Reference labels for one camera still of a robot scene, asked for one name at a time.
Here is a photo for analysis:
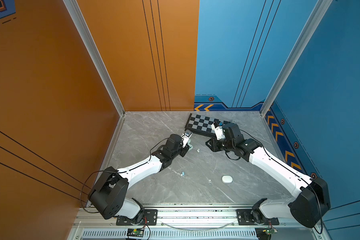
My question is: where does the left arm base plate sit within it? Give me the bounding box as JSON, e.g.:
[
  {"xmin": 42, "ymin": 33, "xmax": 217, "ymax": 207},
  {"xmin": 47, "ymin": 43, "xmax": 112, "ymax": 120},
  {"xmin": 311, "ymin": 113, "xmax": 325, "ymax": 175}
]
[{"xmin": 116, "ymin": 209, "xmax": 158, "ymax": 226}]

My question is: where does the aluminium corner post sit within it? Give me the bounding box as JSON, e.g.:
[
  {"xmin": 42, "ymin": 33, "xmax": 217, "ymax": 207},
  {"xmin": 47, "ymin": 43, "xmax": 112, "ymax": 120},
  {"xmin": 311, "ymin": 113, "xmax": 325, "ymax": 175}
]
[
  {"xmin": 260, "ymin": 0, "xmax": 333, "ymax": 117},
  {"xmin": 63, "ymin": 0, "xmax": 125, "ymax": 117}
]

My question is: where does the right aluminium corner post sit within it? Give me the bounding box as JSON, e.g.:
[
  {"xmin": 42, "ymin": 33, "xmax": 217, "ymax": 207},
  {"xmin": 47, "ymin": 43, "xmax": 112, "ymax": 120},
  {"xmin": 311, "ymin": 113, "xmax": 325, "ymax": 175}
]
[{"xmin": 260, "ymin": 0, "xmax": 333, "ymax": 117}]

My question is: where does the black white chessboard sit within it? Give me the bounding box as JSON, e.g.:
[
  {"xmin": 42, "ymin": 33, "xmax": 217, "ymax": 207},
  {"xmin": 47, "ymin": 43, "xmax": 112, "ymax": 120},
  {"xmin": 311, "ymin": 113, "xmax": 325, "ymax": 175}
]
[{"xmin": 185, "ymin": 113, "xmax": 230, "ymax": 138}]

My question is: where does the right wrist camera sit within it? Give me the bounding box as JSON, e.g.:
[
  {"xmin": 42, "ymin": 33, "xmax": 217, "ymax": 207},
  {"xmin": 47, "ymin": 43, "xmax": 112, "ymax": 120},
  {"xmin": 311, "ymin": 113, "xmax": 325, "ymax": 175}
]
[{"xmin": 211, "ymin": 120, "xmax": 225, "ymax": 140}]

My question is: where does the aluminium front rail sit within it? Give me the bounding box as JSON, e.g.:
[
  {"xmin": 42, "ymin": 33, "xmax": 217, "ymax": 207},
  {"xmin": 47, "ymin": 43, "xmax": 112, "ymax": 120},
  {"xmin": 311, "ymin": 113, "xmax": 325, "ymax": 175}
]
[{"xmin": 73, "ymin": 204, "xmax": 307, "ymax": 230}]

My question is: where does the white earbud case front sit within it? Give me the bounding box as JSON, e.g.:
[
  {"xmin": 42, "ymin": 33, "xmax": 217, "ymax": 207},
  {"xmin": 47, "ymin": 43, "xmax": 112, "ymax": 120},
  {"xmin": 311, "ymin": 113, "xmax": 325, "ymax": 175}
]
[{"xmin": 222, "ymin": 175, "xmax": 233, "ymax": 184}]

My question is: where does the green circuit board left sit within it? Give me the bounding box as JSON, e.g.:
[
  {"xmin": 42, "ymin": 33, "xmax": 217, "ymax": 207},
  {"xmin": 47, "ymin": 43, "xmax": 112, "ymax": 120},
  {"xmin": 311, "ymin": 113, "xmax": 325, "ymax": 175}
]
[{"xmin": 127, "ymin": 228, "xmax": 145, "ymax": 239}]

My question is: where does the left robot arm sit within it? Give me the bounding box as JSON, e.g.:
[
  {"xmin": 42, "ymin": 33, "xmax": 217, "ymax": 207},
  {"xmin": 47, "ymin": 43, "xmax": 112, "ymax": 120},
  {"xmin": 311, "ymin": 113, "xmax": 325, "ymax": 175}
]
[{"xmin": 88, "ymin": 131, "xmax": 192, "ymax": 224}]

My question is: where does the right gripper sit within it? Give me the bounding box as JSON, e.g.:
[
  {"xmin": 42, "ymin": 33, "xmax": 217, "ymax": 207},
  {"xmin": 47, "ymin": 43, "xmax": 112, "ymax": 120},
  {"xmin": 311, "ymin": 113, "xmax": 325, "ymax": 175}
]
[{"xmin": 204, "ymin": 137, "xmax": 235, "ymax": 153}]

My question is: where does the green circuit board right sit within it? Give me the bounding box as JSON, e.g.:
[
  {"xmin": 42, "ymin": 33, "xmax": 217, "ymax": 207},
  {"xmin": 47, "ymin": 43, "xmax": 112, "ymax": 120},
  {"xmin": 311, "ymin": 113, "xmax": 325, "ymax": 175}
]
[{"xmin": 263, "ymin": 228, "xmax": 278, "ymax": 236}]

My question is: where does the green circuit board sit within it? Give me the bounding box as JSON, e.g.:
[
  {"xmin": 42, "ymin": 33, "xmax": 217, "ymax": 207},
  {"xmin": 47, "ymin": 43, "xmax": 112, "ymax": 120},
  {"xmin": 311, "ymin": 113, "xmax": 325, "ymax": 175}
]
[
  {"xmin": 263, "ymin": 228, "xmax": 278, "ymax": 236},
  {"xmin": 127, "ymin": 228, "xmax": 145, "ymax": 239}
]

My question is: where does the left aluminium corner post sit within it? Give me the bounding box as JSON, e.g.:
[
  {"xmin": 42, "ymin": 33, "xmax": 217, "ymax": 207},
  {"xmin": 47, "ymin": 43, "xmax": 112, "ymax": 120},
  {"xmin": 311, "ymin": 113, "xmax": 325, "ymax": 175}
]
[{"xmin": 63, "ymin": 0, "xmax": 125, "ymax": 117}]

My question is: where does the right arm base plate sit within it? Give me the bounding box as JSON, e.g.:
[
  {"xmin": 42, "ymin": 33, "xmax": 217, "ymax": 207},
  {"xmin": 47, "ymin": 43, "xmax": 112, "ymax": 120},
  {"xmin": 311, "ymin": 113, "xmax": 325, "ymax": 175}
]
[{"xmin": 236, "ymin": 209, "xmax": 280, "ymax": 226}]

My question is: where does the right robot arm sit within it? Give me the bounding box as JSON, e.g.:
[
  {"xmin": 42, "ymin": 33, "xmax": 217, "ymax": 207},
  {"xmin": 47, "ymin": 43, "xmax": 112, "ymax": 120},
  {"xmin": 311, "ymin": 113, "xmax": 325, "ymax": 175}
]
[{"xmin": 206, "ymin": 122, "xmax": 331, "ymax": 228}]

